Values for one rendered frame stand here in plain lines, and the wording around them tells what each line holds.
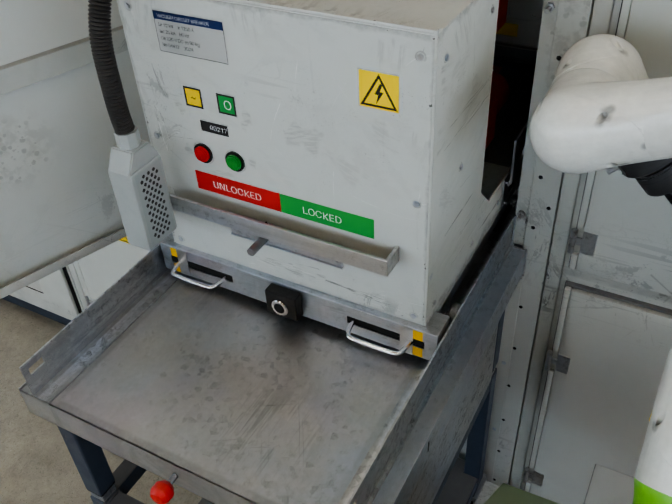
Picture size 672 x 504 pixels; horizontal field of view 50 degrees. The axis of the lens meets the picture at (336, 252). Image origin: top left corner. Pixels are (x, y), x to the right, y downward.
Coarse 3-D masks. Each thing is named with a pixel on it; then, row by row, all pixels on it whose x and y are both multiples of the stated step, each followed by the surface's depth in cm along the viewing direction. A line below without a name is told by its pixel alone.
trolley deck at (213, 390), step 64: (512, 256) 136; (192, 320) 126; (256, 320) 126; (128, 384) 116; (192, 384) 115; (256, 384) 114; (320, 384) 114; (384, 384) 113; (448, 384) 113; (128, 448) 108; (192, 448) 106; (256, 448) 105; (320, 448) 105
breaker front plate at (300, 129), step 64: (128, 0) 102; (192, 0) 97; (192, 64) 103; (256, 64) 98; (320, 64) 93; (384, 64) 88; (192, 128) 111; (256, 128) 105; (320, 128) 99; (384, 128) 94; (192, 192) 120; (320, 192) 106; (384, 192) 100; (256, 256) 122; (320, 256) 114; (384, 256) 107
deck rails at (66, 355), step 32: (512, 224) 134; (160, 256) 134; (128, 288) 128; (160, 288) 133; (480, 288) 124; (96, 320) 123; (128, 320) 127; (64, 352) 118; (96, 352) 121; (448, 352) 116; (32, 384) 113; (64, 384) 116; (416, 384) 104; (416, 416) 108; (384, 448) 97; (352, 480) 100; (384, 480) 100
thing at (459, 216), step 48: (240, 0) 93; (288, 0) 93; (336, 0) 92; (384, 0) 91; (432, 0) 91; (480, 0) 92; (480, 48) 98; (480, 96) 104; (432, 144) 91; (480, 144) 111; (432, 192) 96; (480, 192) 119; (432, 240) 102; (480, 240) 128; (432, 288) 109
